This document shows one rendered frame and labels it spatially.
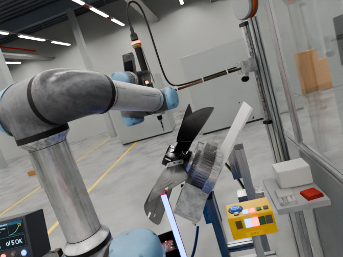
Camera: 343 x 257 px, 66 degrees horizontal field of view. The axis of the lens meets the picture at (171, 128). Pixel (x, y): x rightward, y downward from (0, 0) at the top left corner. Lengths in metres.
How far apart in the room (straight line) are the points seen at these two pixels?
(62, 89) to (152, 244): 0.38
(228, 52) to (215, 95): 1.06
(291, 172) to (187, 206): 0.59
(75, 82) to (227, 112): 6.38
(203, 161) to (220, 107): 5.47
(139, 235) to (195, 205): 0.72
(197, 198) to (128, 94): 0.83
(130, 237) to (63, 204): 0.17
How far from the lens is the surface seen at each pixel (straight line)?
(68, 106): 0.56
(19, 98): 0.62
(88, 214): 0.69
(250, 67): 1.63
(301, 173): 1.58
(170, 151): 1.41
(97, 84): 0.58
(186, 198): 1.36
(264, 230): 1.06
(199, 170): 1.38
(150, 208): 1.52
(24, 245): 1.31
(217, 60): 6.76
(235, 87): 6.80
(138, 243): 0.66
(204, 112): 1.30
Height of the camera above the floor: 1.60
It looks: 10 degrees down
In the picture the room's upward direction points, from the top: 17 degrees counter-clockwise
